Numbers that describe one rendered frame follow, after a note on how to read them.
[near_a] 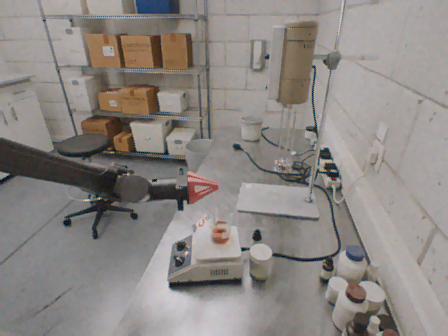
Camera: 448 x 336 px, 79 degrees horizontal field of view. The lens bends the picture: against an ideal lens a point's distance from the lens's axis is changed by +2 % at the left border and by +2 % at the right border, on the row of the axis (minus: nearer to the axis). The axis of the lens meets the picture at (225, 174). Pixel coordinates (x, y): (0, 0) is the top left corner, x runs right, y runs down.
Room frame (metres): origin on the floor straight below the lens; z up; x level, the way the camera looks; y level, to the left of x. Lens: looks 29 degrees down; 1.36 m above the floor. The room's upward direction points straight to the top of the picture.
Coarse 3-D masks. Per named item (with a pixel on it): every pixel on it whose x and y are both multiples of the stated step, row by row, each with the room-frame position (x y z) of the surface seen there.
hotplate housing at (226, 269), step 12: (192, 252) 0.53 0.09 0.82; (192, 264) 0.49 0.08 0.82; (204, 264) 0.49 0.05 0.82; (216, 264) 0.49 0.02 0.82; (228, 264) 0.49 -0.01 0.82; (240, 264) 0.49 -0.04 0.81; (168, 276) 0.48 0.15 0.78; (180, 276) 0.48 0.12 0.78; (192, 276) 0.48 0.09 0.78; (204, 276) 0.48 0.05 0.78; (216, 276) 0.49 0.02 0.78; (228, 276) 0.49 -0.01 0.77; (240, 276) 0.49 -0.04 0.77
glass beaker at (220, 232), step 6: (210, 210) 0.58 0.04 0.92; (222, 210) 0.59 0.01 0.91; (228, 210) 0.59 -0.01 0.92; (210, 216) 0.58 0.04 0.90; (222, 216) 0.59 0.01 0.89; (228, 216) 0.58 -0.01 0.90; (210, 222) 0.55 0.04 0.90; (216, 222) 0.54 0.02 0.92; (222, 222) 0.53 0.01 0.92; (228, 222) 0.54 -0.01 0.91; (210, 228) 0.55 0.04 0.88; (216, 228) 0.54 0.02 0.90; (222, 228) 0.54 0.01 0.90; (228, 228) 0.54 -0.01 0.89; (210, 234) 0.55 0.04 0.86; (216, 234) 0.54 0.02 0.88; (222, 234) 0.54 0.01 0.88; (228, 234) 0.54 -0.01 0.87; (216, 240) 0.54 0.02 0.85; (222, 240) 0.54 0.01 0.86; (228, 240) 0.54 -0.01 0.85
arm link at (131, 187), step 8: (120, 168) 0.55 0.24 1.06; (128, 168) 0.58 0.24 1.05; (120, 176) 0.47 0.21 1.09; (128, 176) 0.47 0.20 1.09; (136, 176) 0.48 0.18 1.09; (120, 184) 0.46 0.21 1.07; (128, 184) 0.46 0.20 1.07; (136, 184) 0.47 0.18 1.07; (144, 184) 0.47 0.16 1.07; (120, 192) 0.45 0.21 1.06; (128, 192) 0.46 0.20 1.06; (136, 192) 0.46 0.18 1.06; (144, 192) 0.46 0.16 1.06; (112, 200) 0.51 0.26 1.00; (120, 200) 0.51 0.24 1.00; (128, 200) 0.45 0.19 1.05; (136, 200) 0.45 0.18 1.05; (144, 200) 0.47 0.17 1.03
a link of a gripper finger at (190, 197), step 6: (192, 180) 0.54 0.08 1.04; (198, 180) 0.55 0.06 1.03; (192, 186) 0.53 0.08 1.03; (210, 186) 0.55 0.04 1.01; (216, 186) 0.56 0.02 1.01; (192, 192) 0.54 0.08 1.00; (204, 192) 0.55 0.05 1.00; (210, 192) 0.55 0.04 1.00; (186, 198) 0.53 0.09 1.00; (192, 198) 0.53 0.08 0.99; (198, 198) 0.54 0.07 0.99
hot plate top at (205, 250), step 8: (200, 232) 0.59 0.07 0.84; (208, 232) 0.59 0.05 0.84; (232, 232) 0.59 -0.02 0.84; (200, 240) 0.55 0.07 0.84; (208, 240) 0.55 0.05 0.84; (232, 240) 0.55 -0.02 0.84; (200, 248) 0.52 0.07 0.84; (208, 248) 0.52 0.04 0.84; (216, 248) 0.52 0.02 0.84; (224, 248) 0.52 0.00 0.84; (232, 248) 0.52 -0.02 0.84; (240, 248) 0.52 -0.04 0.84; (200, 256) 0.50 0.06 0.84; (208, 256) 0.50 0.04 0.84; (216, 256) 0.50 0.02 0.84; (224, 256) 0.50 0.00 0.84; (232, 256) 0.50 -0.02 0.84; (240, 256) 0.50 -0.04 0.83
